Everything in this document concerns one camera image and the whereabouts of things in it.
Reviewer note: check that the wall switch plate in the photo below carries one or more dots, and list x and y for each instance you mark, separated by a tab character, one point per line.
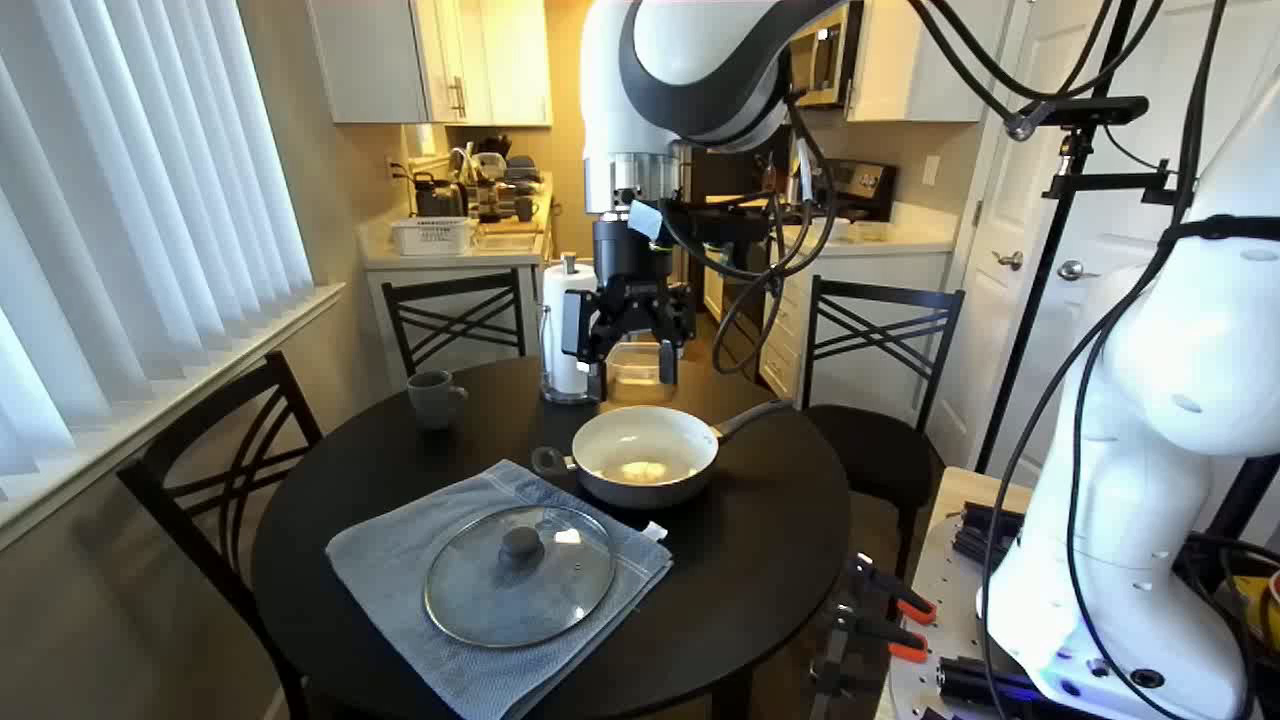
931	170

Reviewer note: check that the blue towel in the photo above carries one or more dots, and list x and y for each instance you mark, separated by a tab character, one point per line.
400	580

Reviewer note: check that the black coffee maker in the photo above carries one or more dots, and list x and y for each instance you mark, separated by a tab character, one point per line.
438	197

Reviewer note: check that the white door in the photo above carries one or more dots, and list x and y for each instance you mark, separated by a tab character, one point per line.
1030	330

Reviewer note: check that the paper towel roll on holder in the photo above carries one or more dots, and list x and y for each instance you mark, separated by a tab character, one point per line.
562	320

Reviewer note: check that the white basket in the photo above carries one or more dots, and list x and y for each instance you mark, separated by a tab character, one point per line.
432	236

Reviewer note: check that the black bar piece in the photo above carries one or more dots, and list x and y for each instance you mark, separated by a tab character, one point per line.
985	535

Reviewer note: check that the white vertical blinds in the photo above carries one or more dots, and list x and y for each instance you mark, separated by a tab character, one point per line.
140	180

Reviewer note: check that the clear plastic container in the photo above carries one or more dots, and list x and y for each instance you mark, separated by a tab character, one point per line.
635	368

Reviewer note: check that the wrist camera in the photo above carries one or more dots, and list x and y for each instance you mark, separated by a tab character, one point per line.
715	222

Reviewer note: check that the gray pan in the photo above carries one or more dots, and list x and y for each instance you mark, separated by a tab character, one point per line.
640	450

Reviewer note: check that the gray mug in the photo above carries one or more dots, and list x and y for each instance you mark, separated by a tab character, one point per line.
433	400

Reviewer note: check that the black chair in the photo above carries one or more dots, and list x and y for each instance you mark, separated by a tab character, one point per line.
455	320
880	440
235	470

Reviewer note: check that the black stove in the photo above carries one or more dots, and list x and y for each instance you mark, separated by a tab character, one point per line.
865	188

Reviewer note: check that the camera on mount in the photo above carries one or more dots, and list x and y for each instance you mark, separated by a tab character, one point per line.
1085	110

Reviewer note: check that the white wall cabinet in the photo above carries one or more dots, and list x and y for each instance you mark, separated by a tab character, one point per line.
920	70
400	60

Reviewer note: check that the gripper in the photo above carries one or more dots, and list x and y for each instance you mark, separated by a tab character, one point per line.
630	260

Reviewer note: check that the black cylinder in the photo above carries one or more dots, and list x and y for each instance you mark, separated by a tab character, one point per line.
975	680

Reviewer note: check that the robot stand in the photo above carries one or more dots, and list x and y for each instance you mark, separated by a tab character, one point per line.
950	590

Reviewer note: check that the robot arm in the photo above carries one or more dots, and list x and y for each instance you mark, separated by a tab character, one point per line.
1180	400

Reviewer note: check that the orange and black clamp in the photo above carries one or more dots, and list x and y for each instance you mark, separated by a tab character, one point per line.
880	636
900	598

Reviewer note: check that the microwave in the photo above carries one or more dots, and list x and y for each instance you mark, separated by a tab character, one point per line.
822	60

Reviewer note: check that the white food piece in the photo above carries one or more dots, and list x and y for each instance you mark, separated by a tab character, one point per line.
642	471

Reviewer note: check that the clear glass lid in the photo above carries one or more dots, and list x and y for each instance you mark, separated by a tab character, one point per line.
520	580

